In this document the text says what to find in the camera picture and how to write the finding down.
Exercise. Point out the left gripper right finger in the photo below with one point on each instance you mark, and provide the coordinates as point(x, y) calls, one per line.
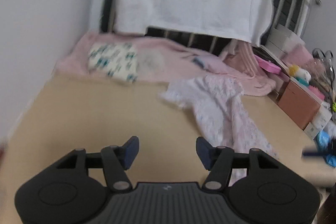
point(218, 161)

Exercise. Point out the pink fleece blanket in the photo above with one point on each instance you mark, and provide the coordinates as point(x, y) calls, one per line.
point(165, 60)

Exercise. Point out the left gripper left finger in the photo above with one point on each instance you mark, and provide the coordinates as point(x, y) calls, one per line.
point(116, 160)

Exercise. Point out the pink floral garment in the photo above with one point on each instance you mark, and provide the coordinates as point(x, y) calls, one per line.
point(216, 103)

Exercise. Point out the white printed carton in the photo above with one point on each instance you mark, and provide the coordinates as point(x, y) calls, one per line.
point(318, 123)

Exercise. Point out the lilac folded cloth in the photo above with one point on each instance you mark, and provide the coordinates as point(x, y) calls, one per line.
point(209, 63)

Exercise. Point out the magenta flat box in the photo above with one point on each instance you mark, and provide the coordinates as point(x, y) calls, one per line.
point(268, 66)

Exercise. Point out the blue plastic bag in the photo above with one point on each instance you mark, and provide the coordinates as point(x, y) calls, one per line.
point(326, 145)

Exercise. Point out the terracotta cardboard box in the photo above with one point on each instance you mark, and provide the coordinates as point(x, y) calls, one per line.
point(299, 104)

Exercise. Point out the yellow white plush toy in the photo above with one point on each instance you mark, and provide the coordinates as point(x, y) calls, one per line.
point(298, 72)

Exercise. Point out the metal bed frame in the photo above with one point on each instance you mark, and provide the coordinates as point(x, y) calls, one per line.
point(289, 13)

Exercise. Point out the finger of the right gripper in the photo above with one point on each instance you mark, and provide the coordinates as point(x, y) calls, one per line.
point(318, 152)

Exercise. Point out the white stacked boxes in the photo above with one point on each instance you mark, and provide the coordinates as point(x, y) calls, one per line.
point(282, 40)

